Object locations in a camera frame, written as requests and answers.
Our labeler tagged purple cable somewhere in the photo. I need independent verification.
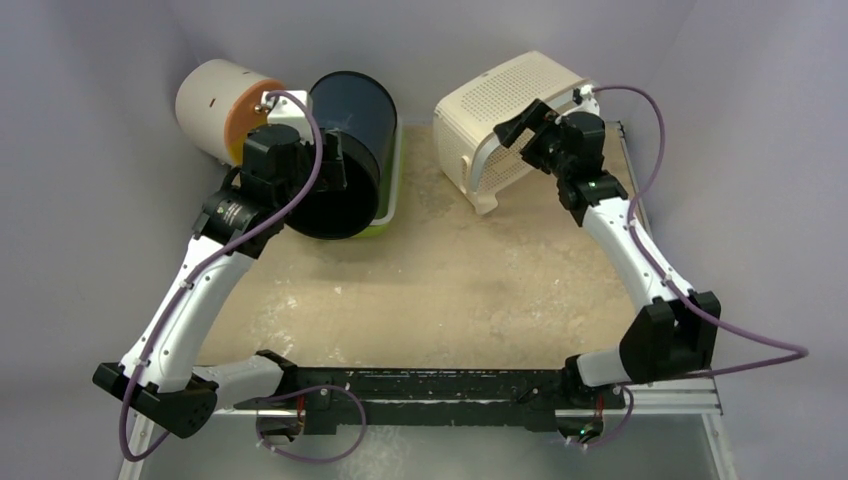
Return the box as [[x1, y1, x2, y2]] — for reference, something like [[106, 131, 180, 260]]
[[117, 90, 326, 464], [582, 84, 810, 452]]

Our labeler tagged aluminium frame rail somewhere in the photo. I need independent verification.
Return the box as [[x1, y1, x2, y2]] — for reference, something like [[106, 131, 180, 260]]
[[628, 378, 723, 415]]

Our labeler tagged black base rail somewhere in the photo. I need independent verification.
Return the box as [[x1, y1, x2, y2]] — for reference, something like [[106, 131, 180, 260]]
[[236, 367, 625, 435]]

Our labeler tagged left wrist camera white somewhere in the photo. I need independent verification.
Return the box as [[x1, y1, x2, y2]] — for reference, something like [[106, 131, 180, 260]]
[[260, 90, 314, 144]]

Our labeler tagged cream perforated plastic basket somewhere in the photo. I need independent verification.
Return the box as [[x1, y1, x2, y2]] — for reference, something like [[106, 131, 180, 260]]
[[433, 50, 603, 217]]

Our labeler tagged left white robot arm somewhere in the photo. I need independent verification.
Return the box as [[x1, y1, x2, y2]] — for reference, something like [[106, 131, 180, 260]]
[[93, 123, 327, 439]]

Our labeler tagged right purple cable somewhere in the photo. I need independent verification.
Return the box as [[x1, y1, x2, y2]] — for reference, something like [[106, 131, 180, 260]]
[[582, 84, 810, 452]]

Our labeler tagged green and white tray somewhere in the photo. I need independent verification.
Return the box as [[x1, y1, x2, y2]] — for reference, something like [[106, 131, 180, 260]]
[[355, 116, 404, 239]]

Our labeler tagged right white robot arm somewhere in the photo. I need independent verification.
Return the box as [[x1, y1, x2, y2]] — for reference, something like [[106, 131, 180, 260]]
[[494, 100, 721, 407]]

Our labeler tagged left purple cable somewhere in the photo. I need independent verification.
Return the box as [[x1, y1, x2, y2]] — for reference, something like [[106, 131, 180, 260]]
[[117, 90, 326, 464]]

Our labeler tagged large black plastic bin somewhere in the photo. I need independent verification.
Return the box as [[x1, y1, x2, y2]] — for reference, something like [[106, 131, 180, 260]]
[[286, 70, 398, 240]]

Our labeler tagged white drum with coloured drawers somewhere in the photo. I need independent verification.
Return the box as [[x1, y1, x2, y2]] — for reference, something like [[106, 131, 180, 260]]
[[175, 59, 284, 166]]

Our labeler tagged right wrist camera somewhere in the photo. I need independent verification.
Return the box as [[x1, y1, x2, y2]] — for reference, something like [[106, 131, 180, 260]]
[[572, 83, 598, 107]]

